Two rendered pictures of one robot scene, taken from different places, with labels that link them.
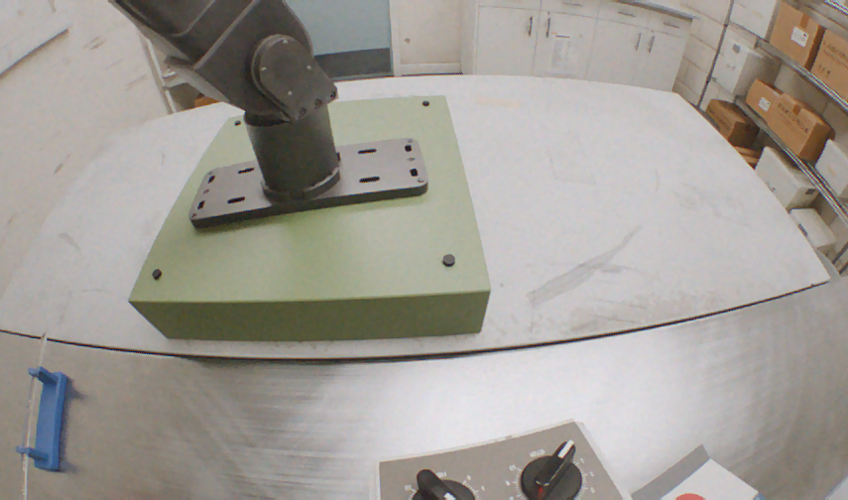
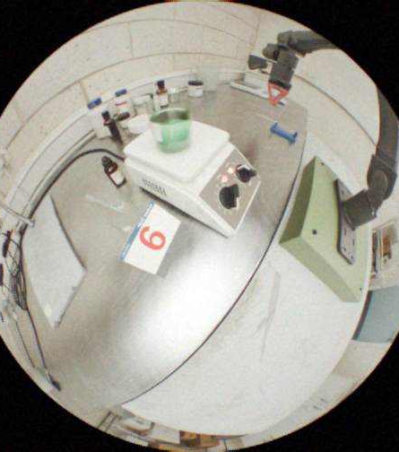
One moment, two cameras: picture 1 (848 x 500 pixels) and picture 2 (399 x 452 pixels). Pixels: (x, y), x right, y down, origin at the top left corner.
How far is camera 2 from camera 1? 0.17 m
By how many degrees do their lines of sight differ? 53
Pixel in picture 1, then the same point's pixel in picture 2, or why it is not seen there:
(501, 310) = (281, 258)
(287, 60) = (380, 181)
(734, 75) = not seen: outside the picture
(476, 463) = (247, 193)
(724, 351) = (176, 336)
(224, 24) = (384, 160)
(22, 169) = (353, 160)
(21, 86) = not seen: hidden behind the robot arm
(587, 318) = (255, 289)
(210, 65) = (374, 158)
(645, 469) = (186, 249)
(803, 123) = not seen: outside the picture
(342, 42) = (368, 318)
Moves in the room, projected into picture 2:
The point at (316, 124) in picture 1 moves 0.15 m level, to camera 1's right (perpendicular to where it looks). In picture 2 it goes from (365, 208) to (361, 291)
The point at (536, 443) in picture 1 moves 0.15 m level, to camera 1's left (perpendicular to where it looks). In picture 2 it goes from (239, 211) to (273, 163)
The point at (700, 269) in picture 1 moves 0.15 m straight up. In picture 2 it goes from (214, 370) to (237, 441)
